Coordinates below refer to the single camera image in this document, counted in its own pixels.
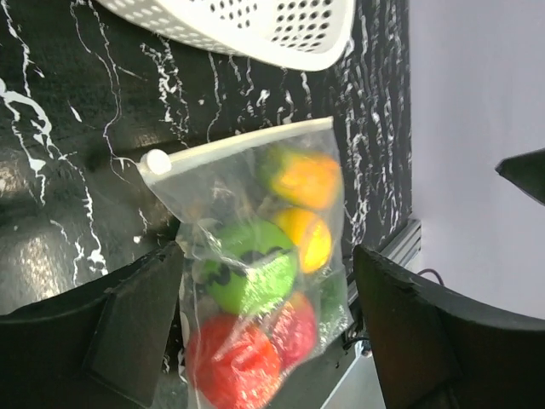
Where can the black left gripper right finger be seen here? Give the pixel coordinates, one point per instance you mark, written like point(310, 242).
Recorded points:
point(435, 348)

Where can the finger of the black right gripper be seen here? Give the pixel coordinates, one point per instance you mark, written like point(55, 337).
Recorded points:
point(527, 172)

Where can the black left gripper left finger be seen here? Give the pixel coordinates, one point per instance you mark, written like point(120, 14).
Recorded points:
point(100, 345)

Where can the red fake tomato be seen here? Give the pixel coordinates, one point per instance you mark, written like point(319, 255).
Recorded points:
point(233, 364)

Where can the yellow fake lemon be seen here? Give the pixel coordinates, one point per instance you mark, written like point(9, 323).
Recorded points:
point(309, 233)

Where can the green fake watermelon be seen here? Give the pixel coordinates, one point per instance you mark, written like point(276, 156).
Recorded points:
point(253, 269)

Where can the clear zip top bag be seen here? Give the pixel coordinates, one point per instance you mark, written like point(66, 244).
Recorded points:
point(218, 184)

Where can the orange green fake mango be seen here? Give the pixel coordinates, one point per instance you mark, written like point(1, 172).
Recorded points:
point(307, 178)

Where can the dark green fake vegetable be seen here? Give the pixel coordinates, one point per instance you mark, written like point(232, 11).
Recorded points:
point(334, 317)

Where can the pink red fake fruit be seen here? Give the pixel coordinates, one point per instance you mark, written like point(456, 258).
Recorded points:
point(294, 332)

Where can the white perforated plastic basket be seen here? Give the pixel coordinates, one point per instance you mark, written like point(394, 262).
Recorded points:
point(303, 35)

